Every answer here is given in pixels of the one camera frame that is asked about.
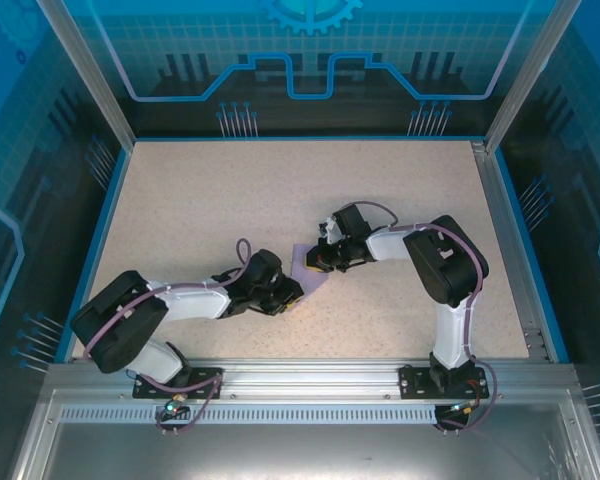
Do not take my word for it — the slotted grey cable duct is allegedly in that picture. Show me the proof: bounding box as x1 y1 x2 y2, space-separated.
57 403 449 426

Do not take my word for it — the purple paper sheet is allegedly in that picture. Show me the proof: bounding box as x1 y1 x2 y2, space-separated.
288 243 331 303

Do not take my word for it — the wide blue printed enclosure panel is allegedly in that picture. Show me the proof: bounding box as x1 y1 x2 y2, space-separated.
72 0 549 141

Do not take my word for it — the cable connector with LED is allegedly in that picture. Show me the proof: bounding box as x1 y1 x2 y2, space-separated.
160 395 190 421
443 398 484 417

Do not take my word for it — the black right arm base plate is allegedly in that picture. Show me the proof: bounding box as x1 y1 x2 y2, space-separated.
398 364 486 401

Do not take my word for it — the aluminium side rail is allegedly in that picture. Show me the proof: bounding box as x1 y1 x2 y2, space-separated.
471 141 554 362

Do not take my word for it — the grey metal shelf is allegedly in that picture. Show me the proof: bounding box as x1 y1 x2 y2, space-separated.
7 387 600 480

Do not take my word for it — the long aluminium base rail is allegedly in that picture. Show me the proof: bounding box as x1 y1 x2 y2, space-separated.
44 357 581 404

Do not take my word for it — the blue printed side panel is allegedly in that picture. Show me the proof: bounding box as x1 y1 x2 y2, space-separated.
489 0 600 451
0 0 131 480

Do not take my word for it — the blue table border strip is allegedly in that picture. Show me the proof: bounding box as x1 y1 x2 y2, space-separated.
53 147 134 364
493 148 572 364

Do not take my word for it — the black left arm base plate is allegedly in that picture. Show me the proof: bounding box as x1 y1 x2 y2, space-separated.
132 367 225 401

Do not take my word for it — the aluminium frame post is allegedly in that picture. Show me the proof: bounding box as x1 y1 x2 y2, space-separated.
482 0 586 154
33 0 137 151

